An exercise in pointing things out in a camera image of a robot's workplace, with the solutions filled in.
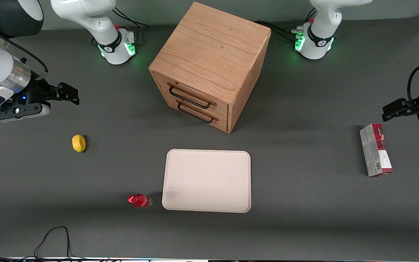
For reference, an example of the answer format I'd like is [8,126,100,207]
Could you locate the red plaid cardboard box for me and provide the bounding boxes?
[359,123,394,178]

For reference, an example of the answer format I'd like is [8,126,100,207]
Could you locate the black left base cables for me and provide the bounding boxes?
[255,21,304,42]

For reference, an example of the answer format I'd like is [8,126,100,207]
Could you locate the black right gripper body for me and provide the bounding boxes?
[11,78,52,110]

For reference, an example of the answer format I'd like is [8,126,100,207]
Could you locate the black right base cables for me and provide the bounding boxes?
[112,7,149,46]

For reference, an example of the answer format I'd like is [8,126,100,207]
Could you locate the wooden drawer cabinet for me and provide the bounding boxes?
[148,2,272,134]

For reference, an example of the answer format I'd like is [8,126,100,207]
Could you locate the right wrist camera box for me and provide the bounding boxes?
[0,103,51,122]

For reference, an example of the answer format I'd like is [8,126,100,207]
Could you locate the black metal drawer handle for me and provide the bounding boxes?
[168,84,212,110]
[177,102,216,124]

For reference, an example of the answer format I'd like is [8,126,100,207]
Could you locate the cream plastic tray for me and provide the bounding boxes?
[161,149,251,213]

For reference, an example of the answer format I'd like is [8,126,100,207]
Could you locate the black base cables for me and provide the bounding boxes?
[255,21,304,42]
[112,7,149,46]

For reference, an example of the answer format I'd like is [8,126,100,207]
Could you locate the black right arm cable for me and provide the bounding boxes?
[0,18,49,81]

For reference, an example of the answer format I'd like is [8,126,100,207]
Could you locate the thin black loose cable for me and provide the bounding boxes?
[0,226,123,262]

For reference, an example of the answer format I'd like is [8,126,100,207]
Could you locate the red coke bottle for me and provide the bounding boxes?
[128,193,153,209]

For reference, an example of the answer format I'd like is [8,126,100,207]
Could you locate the yellow lemon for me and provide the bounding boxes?
[72,135,86,153]

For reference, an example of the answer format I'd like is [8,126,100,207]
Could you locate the wooden drawer front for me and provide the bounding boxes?
[153,71,229,114]
[166,98,229,132]

